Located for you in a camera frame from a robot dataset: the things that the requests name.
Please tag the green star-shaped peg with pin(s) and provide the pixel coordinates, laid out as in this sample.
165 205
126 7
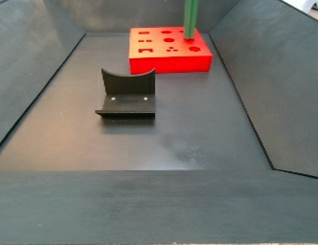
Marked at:
189 18

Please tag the red shape-sorting board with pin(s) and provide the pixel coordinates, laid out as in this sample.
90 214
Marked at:
160 49

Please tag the black curved holder bracket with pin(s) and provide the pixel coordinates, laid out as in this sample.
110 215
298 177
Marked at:
129 95

